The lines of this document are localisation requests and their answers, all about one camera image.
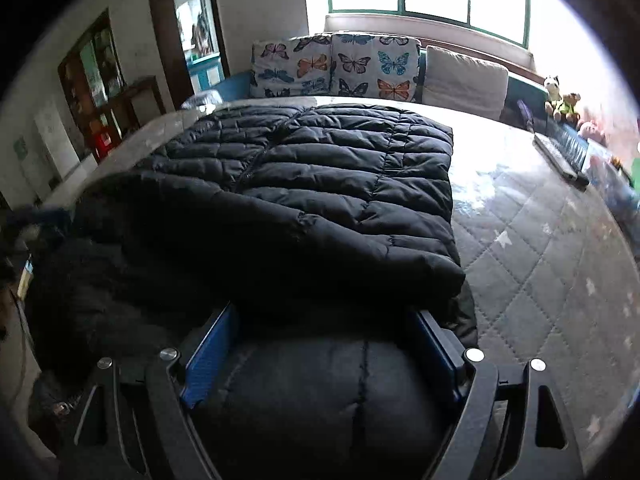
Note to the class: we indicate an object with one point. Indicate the butterfly print cushion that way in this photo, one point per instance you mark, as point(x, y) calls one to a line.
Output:
point(370, 67)
point(280, 67)

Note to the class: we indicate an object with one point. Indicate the panda plush toy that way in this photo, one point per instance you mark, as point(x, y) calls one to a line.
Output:
point(552, 91)

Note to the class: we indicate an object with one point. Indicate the white cushion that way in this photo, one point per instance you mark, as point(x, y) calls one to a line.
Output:
point(465, 82)

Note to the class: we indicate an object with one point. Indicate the round table, grey starred cover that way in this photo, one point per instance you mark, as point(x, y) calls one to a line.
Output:
point(540, 285)

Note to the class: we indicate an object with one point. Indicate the red plastic stool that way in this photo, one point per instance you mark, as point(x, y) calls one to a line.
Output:
point(100, 139)

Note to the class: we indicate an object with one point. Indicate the teal cabinet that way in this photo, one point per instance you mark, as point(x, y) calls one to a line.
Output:
point(202, 72)

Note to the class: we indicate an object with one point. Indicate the brown door frame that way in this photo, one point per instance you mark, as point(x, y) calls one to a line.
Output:
point(160, 50)

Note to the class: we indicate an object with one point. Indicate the white refrigerator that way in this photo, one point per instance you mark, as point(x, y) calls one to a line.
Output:
point(52, 135)

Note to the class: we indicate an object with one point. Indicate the purple toy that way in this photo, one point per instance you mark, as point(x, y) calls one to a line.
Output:
point(525, 112)

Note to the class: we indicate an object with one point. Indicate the black puffer jacket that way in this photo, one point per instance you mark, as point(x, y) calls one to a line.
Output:
point(325, 185)

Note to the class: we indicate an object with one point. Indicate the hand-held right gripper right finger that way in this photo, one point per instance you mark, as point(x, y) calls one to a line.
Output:
point(442, 355)

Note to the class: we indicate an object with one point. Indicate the brown bear plush toy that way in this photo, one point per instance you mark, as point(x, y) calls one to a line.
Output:
point(570, 107)

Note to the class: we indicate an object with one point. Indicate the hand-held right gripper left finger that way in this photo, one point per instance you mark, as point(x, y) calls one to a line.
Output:
point(207, 360)

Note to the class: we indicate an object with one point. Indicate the white flat bar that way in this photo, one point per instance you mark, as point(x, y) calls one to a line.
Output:
point(555, 157)

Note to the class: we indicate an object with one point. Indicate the hanging clothes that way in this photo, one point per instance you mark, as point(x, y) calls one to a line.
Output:
point(201, 32)

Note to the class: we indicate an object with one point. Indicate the wooden shelf cabinet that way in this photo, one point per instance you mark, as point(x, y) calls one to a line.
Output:
point(140, 95)

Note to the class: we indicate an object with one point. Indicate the pink plush toy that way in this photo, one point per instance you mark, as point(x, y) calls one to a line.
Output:
point(592, 132)

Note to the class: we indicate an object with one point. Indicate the clear plastic storage box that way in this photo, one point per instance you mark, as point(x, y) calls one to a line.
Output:
point(615, 190)

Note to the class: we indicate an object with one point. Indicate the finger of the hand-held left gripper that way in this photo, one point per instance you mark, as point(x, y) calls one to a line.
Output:
point(45, 216)

